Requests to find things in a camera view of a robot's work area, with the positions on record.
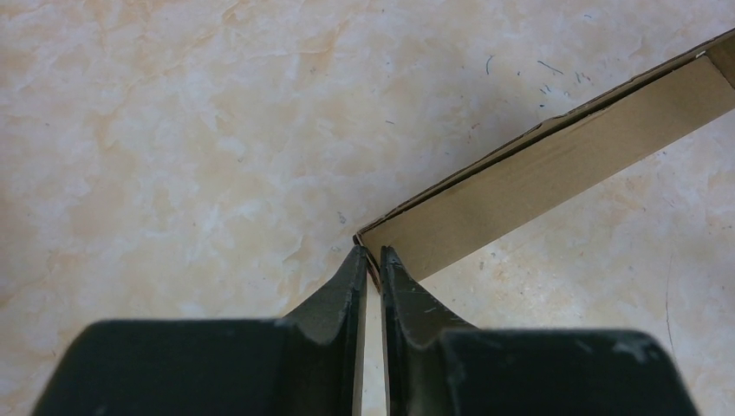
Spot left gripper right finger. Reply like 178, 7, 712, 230
380, 246, 697, 415

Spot brown cardboard box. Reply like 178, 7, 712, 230
354, 31, 734, 280

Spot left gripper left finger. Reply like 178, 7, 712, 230
33, 245, 368, 415

